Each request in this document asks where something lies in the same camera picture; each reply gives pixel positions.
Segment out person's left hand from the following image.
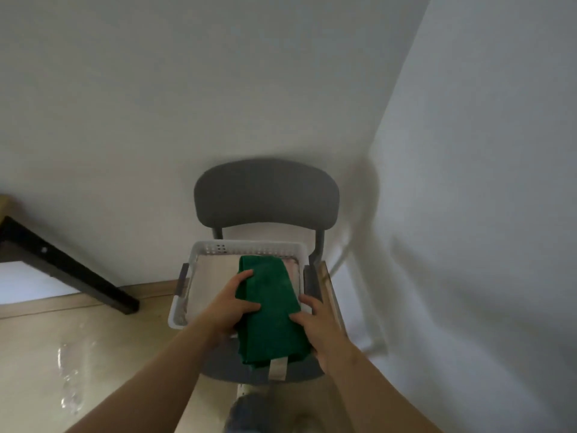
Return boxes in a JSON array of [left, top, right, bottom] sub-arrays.
[[194, 269, 263, 343]]

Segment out person's right hand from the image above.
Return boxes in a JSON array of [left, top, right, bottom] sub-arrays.
[[288, 294, 357, 373]]

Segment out small white towel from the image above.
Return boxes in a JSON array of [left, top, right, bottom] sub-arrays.
[[185, 256, 242, 321]]

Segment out green cloth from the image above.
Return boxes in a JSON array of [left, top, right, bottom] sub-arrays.
[[234, 254, 314, 371]]

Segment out white plastic basket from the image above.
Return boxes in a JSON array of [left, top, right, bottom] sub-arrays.
[[167, 240, 323, 331]]

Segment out pale pink towel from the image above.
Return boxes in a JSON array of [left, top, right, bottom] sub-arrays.
[[281, 259, 304, 293]]

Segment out person's left forearm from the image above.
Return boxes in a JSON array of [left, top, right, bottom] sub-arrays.
[[63, 322, 217, 433]]

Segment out person's right forearm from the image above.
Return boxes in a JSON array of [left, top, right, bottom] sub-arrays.
[[326, 349, 442, 433]]

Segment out person's light trousers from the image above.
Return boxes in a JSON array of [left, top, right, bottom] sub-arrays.
[[223, 392, 276, 433]]

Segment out grey chair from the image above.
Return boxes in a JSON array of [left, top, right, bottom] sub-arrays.
[[194, 158, 341, 384]]

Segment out clear plastic wrap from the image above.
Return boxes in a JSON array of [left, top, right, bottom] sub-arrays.
[[56, 342, 87, 416]]

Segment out wooden table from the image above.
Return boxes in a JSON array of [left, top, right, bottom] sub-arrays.
[[0, 193, 141, 316]]

